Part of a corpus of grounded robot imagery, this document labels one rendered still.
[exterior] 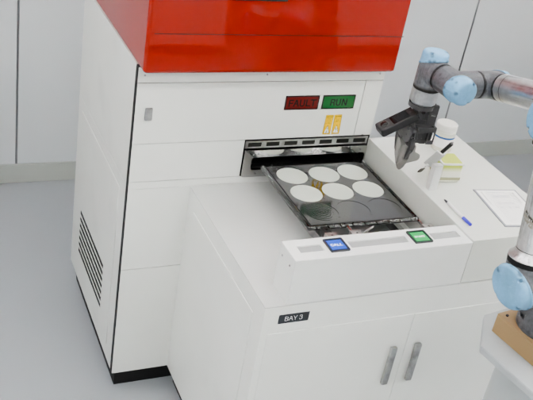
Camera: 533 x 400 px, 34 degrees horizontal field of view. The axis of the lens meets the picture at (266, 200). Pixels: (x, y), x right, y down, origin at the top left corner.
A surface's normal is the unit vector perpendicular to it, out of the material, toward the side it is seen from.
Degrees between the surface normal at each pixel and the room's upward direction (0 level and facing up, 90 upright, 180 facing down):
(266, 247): 0
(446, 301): 90
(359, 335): 90
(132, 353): 90
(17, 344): 0
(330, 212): 0
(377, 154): 90
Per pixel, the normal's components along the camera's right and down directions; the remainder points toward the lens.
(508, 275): -0.88, 0.21
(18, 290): 0.15, -0.85
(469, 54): 0.38, 0.51
